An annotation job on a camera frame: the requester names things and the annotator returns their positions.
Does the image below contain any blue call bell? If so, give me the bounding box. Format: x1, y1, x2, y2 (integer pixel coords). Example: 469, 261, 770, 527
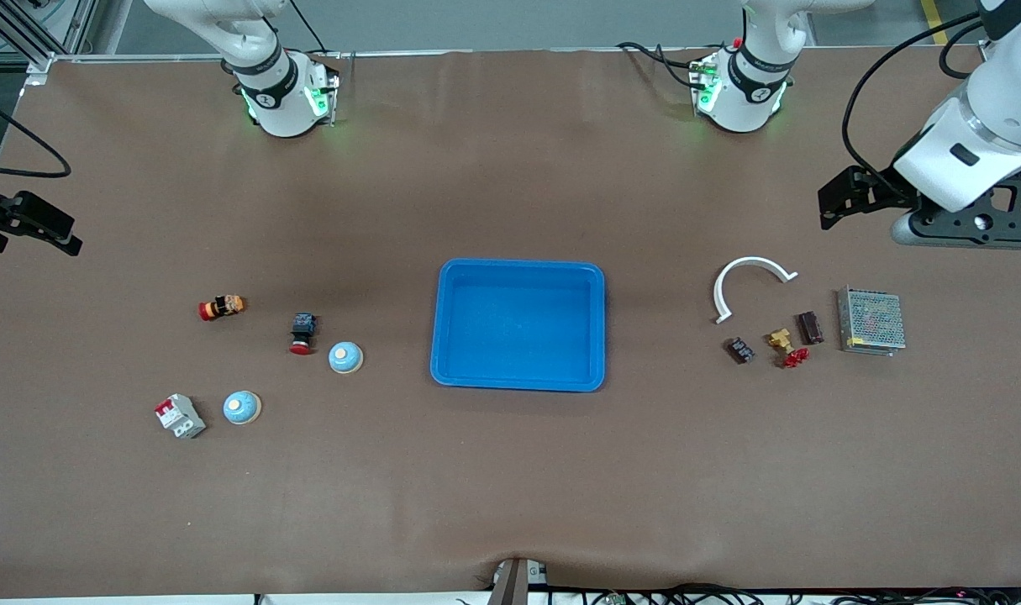
223, 391, 263, 426
328, 340, 365, 376

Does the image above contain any white curved plastic clamp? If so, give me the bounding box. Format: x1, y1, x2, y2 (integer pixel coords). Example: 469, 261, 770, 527
713, 256, 799, 325

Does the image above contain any metal mesh power supply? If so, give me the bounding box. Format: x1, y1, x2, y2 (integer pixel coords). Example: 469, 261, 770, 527
837, 286, 907, 357

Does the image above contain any brass valve red handwheel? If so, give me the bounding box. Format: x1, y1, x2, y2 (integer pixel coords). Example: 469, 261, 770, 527
769, 328, 810, 369

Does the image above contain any orange emergency stop button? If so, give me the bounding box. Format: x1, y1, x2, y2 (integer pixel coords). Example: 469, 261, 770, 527
198, 294, 246, 323

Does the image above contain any white circuit breaker red lever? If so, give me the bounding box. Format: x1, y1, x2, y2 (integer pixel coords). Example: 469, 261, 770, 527
155, 393, 208, 440

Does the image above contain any blue plastic tray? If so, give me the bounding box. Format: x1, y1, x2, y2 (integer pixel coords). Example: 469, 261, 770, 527
430, 258, 606, 393

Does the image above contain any brown table mat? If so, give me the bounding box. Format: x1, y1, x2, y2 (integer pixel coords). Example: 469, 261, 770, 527
0, 46, 1021, 599

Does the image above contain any aluminium frame profile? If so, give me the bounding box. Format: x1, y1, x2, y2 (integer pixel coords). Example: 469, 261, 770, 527
0, 0, 99, 89

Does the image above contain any black base power cable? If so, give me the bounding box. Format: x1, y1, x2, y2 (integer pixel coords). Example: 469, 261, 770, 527
616, 40, 700, 89
287, 0, 326, 55

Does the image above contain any red mushroom pushbutton switch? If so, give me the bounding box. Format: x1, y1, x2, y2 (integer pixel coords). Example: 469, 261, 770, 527
289, 313, 318, 356

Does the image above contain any grey metal mount bracket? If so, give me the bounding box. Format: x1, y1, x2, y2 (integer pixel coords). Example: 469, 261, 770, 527
487, 557, 550, 605

